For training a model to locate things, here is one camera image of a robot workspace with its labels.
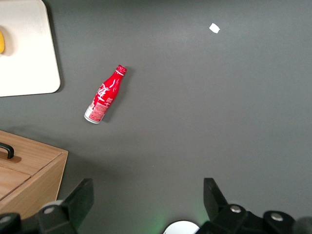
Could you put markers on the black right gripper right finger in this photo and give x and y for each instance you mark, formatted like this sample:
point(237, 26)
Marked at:
point(217, 204)

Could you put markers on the red coke bottle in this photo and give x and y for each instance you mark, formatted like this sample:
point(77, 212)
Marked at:
point(104, 95)

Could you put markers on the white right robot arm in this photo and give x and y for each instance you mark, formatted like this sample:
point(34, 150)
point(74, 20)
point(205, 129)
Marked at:
point(181, 228)

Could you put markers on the wooden drawer cabinet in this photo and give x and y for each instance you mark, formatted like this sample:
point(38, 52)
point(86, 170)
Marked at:
point(41, 165)

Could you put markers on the small white tape piece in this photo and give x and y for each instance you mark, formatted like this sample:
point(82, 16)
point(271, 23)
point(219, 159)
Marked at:
point(214, 28)

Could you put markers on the yellow lemon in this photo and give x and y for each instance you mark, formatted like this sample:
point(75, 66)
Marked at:
point(1, 42)

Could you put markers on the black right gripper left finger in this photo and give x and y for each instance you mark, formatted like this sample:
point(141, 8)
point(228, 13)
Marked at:
point(73, 207)

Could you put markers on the beige plastic tray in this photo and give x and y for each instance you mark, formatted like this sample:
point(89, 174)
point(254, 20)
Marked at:
point(26, 48)

